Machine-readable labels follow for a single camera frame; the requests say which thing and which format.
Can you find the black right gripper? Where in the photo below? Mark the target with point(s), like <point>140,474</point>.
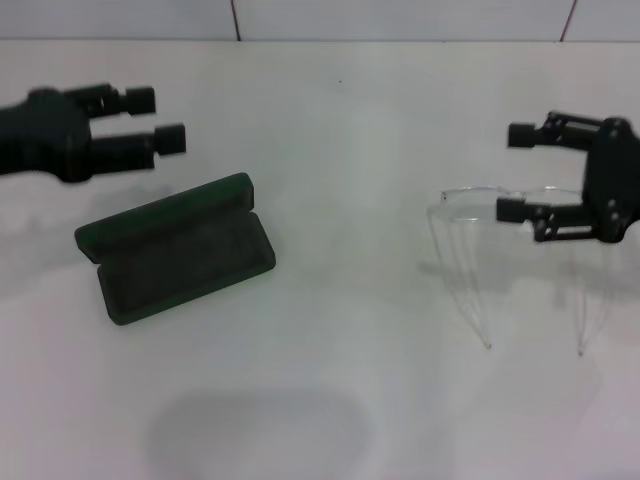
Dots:
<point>612,180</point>

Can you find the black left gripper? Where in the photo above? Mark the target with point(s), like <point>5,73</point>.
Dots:
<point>45,135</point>

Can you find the clear white glasses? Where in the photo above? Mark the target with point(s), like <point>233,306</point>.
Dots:
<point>470,188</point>

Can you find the green glasses case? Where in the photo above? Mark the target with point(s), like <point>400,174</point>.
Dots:
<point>185,270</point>

